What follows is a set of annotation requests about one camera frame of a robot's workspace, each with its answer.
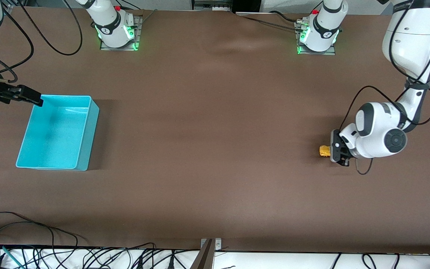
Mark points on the grey metal bracket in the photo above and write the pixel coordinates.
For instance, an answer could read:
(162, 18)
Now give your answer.
(218, 244)

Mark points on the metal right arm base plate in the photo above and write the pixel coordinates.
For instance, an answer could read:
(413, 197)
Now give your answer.
(137, 35)

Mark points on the teal pen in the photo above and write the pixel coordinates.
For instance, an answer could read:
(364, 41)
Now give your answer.
(11, 256)

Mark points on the grey metal rack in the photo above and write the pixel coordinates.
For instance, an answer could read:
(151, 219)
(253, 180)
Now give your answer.
(207, 4)

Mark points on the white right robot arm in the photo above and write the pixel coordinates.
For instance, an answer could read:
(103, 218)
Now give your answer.
(108, 24)

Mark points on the yellow beetle toy car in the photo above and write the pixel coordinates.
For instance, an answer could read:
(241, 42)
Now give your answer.
(324, 151)

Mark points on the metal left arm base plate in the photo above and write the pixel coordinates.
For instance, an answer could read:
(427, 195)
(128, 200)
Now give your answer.
(330, 52)

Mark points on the brown table cover mat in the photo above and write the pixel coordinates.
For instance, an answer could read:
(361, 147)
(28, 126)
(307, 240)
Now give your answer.
(215, 112)

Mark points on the dark metal bar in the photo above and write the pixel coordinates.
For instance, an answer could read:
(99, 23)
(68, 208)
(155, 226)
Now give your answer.
(203, 259)

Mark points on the turquoise plastic bin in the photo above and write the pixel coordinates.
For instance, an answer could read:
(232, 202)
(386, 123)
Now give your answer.
(56, 134)

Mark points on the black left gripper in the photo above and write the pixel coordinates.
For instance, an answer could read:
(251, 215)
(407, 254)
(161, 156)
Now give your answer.
(344, 161)

